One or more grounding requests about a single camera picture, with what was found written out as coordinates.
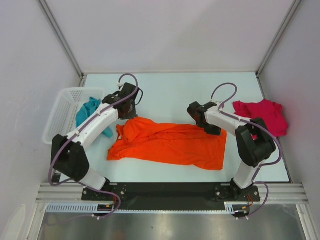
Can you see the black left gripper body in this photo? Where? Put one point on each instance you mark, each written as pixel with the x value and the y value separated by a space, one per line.
pixel 132 113

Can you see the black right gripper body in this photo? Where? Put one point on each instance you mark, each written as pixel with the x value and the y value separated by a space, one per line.
pixel 209 128

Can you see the orange t-shirt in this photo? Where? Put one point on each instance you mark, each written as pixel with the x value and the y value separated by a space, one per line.
pixel 169 143

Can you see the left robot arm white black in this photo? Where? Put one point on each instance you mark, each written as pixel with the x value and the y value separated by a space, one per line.
pixel 68 153

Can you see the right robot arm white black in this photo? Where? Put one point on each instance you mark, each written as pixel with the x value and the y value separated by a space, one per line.
pixel 254 142

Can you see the teal t-shirt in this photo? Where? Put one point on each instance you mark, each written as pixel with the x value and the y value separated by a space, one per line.
pixel 87 110

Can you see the white plastic basket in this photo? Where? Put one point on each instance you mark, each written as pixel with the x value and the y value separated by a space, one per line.
pixel 69 101

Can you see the magenta folded t-shirt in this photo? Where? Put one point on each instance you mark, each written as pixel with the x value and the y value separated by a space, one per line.
pixel 271 112

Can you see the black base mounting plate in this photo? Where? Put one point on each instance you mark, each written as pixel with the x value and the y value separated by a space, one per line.
pixel 179 196

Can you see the white slotted cable duct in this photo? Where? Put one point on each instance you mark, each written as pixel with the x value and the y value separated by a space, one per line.
pixel 96 208

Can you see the aluminium frame rail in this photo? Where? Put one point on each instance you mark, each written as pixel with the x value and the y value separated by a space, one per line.
pixel 279 193

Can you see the left corner frame post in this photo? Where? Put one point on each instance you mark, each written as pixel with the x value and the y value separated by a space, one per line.
pixel 60 36

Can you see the corner frame post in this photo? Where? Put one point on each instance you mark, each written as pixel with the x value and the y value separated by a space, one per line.
pixel 279 34
pixel 60 36

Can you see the right corner frame post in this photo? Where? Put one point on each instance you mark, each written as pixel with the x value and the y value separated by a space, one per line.
pixel 279 34

